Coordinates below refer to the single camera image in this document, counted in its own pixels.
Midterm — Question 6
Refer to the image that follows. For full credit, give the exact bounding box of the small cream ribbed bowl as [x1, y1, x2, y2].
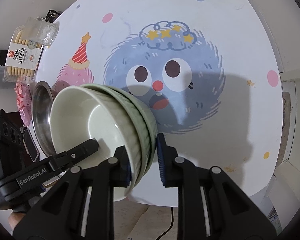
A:
[50, 86, 142, 201]

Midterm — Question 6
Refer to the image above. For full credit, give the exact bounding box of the ribbed pale green bowl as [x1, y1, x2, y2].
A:
[81, 83, 151, 186]

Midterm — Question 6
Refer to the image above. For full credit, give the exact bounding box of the wide pale green bowl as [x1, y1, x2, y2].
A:
[108, 86, 158, 170]

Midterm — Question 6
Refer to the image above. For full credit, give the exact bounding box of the large stainless steel bowl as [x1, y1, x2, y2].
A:
[31, 81, 56, 157]

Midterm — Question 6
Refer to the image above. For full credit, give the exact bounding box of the person's left hand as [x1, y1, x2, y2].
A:
[8, 212, 26, 230]

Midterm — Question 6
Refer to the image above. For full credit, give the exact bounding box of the black smartphone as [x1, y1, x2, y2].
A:
[23, 129, 39, 163]

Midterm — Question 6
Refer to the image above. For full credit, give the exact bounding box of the pink snack bag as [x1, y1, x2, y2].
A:
[14, 83, 32, 127]

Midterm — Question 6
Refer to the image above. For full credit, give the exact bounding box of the patterned floor mat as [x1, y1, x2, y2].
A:
[275, 92, 291, 167]

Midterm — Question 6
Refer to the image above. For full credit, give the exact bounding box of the biscuit box with white label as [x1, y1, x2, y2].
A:
[4, 25, 44, 85]

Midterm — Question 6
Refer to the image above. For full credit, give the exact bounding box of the clear glass cup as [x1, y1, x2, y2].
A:
[21, 17, 59, 46]

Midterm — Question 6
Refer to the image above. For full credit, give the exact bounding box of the black power cable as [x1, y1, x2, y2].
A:
[156, 205, 176, 240]

